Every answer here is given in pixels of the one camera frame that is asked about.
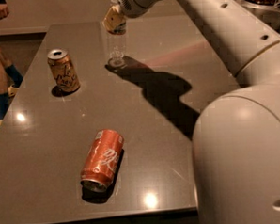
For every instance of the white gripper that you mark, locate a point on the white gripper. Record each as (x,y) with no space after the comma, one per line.
(133,5)

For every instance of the clear plastic water bottle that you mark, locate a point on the clear plastic water bottle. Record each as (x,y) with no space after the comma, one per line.
(116,46)

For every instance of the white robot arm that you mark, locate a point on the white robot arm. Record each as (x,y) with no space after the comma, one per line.
(236,152)

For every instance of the person's hand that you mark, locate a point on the person's hand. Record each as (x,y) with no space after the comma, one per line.
(4,12)

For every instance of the gold LaCroix can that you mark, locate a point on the gold LaCroix can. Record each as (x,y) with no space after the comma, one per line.
(63,71)

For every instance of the person's right leg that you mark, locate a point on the person's right leg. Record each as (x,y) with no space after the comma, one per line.
(10,69)

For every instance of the yellow clog far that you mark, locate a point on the yellow clog far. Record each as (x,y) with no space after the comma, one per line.
(12,91)

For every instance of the orange soda can lying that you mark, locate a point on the orange soda can lying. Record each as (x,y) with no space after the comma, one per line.
(101,162)

